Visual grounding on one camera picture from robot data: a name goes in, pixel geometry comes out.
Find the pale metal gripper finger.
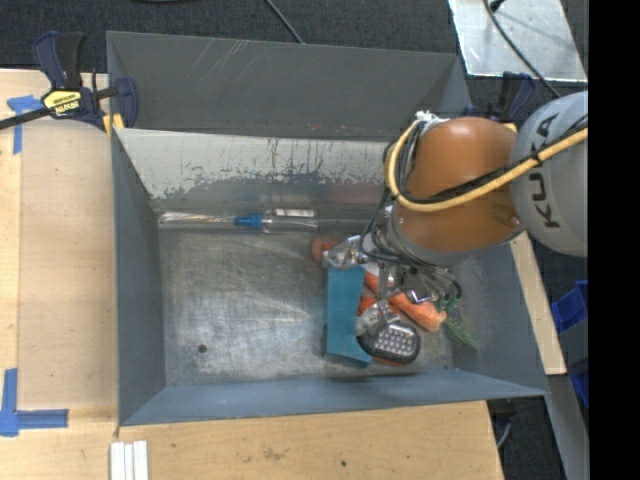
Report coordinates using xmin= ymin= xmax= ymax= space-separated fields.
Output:
xmin=355 ymin=301 xmax=401 ymax=340
xmin=322 ymin=236 xmax=370 ymax=270

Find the orange round toy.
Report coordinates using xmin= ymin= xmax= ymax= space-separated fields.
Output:
xmin=311 ymin=236 xmax=342 ymax=265

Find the orange toy carrot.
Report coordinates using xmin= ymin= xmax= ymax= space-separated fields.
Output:
xmin=360 ymin=270 xmax=480 ymax=353

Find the teal flat block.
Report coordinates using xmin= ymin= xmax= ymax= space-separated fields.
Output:
xmin=321 ymin=264 xmax=374 ymax=368

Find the grey metal bin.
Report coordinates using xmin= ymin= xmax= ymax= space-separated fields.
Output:
xmin=104 ymin=30 xmax=552 ymax=427

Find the pale wood board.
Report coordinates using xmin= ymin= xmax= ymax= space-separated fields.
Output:
xmin=16 ymin=117 xmax=569 ymax=419

